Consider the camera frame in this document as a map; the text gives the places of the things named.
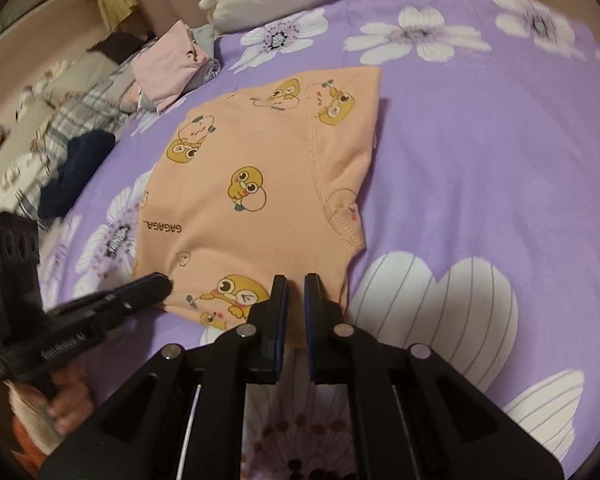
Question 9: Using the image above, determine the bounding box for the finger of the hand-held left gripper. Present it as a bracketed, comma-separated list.
[45, 272, 174, 334]

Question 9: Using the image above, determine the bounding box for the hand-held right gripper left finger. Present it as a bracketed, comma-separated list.
[40, 274, 290, 480]

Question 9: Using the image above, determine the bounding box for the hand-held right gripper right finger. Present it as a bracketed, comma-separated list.
[304, 273, 566, 480]

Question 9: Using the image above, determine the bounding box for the orange printed shirt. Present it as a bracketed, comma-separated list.
[132, 65, 384, 352]

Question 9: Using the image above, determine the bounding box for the person's left hand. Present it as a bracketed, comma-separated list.
[47, 360, 98, 436]

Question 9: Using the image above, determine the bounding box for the white printed cloth bag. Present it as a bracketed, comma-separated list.
[0, 152, 52, 198]

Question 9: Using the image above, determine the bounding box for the navy dark cloth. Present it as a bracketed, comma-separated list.
[37, 130, 117, 219]

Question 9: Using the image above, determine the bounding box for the beige pillow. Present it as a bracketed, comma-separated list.
[35, 52, 122, 107]
[0, 100, 52, 173]

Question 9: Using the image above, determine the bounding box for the plaid quilt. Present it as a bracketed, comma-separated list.
[0, 67, 148, 217]

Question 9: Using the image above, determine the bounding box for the purple floral bedsheet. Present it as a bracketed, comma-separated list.
[37, 0, 600, 480]

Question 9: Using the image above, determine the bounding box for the pink folded garment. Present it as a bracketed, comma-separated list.
[130, 20, 203, 113]

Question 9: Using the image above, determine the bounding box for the brown cushion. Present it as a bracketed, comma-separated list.
[86, 31, 157, 65]

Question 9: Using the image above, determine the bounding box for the grey folded garment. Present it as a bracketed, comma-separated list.
[190, 24, 222, 92]

